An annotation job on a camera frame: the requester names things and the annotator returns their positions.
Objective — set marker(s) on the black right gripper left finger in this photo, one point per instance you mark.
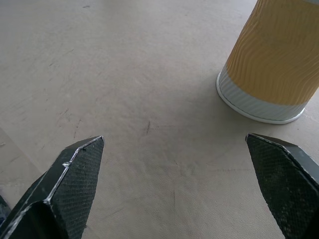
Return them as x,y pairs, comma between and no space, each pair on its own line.
67,189

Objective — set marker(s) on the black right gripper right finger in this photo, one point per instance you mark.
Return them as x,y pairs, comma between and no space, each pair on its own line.
286,184

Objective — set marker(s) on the yellow and white paper cup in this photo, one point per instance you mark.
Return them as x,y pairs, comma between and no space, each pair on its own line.
271,64

